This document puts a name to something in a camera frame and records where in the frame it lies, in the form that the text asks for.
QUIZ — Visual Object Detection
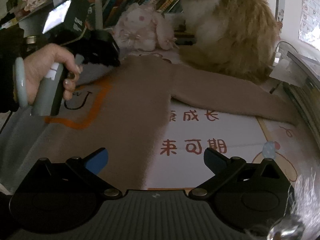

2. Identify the pink plush bunny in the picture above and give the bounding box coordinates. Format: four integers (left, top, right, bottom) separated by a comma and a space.
111, 4, 178, 52

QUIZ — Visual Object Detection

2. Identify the white fluffy trim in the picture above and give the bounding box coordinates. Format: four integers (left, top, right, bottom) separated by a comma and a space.
287, 170, 320, 240

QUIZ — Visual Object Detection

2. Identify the beige sweater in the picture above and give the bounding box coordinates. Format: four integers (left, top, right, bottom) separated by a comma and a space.
45, 55, 300, 190

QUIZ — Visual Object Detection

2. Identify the fluffy cream cat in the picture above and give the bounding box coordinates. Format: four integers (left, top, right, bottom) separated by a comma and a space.
169, 0, 280, 84

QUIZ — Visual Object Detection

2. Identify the person's left hand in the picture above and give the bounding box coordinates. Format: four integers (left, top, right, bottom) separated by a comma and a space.
24, 42, 83, 105

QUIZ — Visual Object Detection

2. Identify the wall chart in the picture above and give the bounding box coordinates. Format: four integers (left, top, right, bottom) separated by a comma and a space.
299, 0, 320, 43

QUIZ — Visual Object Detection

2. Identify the white charger plug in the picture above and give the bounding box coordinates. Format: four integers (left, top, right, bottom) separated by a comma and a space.
271, 41, 284, 68

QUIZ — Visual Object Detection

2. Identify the shiny metal ball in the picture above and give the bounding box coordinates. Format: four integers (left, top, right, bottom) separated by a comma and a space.
269, 215, 307, 240

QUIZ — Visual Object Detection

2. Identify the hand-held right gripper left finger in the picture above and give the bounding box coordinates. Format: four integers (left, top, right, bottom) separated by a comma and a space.
37, 147, 123, 201

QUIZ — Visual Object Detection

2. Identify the metal cup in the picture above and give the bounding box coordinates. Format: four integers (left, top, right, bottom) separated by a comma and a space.
24, 35, 38, 46

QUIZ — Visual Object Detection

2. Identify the pale green bangle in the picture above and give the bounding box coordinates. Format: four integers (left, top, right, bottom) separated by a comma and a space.
13, 57, 30, 108

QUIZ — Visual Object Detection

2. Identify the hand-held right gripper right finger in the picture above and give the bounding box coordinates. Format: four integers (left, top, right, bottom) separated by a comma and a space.
188, 147, 283, 201

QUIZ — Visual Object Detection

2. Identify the row of books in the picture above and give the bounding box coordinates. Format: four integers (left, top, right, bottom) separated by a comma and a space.
101, 0, 184, 28

